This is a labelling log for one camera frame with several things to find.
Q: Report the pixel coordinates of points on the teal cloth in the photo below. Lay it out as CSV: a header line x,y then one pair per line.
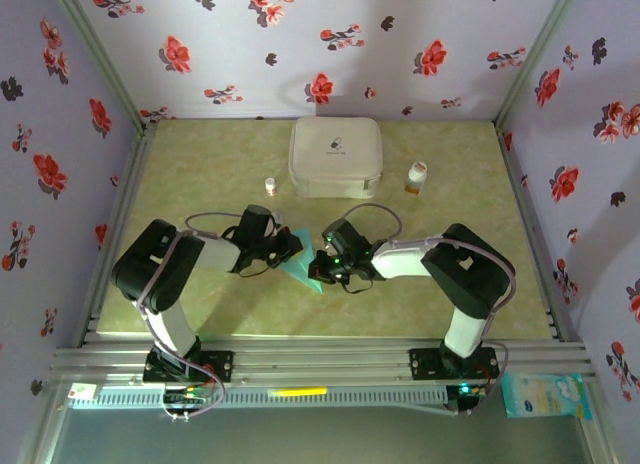
x,y
300,271

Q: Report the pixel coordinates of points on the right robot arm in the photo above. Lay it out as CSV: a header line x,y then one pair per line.
x,y
465,269

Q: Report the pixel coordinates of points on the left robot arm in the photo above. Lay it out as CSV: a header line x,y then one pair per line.
x,y
155,264

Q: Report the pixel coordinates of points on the small white pill bottle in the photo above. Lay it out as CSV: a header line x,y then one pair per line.
x,y
270,186

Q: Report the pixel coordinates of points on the amber bottle with white cap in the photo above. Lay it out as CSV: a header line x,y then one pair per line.
x,y
416,179

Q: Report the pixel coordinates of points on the white zippered pouch case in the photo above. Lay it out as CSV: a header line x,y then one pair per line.
x,y
335,154

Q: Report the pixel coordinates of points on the yellow pen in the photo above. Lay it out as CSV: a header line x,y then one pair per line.
x,y
297,392

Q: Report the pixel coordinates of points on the black controller board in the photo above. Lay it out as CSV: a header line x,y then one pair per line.
x,y
185,396
470,391

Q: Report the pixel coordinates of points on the small white label box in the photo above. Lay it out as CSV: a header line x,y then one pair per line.
x,y
82,393

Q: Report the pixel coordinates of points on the blue wet wipes packet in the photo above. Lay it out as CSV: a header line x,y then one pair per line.
x,y
545,396

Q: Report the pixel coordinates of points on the long aluminium frame rail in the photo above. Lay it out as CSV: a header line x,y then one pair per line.
x,y
320,359

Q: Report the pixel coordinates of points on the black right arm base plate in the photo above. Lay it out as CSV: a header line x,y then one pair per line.
x,y
425,364

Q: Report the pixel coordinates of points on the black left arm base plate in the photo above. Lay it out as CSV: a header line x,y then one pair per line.
x,y
220,366

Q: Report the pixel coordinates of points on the aluminium side rail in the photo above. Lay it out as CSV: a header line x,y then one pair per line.
x,y
522,199
125,199

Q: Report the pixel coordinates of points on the aluminium corner post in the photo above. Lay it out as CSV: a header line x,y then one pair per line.
x,y
102,59
535,59

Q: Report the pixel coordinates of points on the aluminium frame leg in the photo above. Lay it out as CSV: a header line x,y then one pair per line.
x,y
42,424
597,424

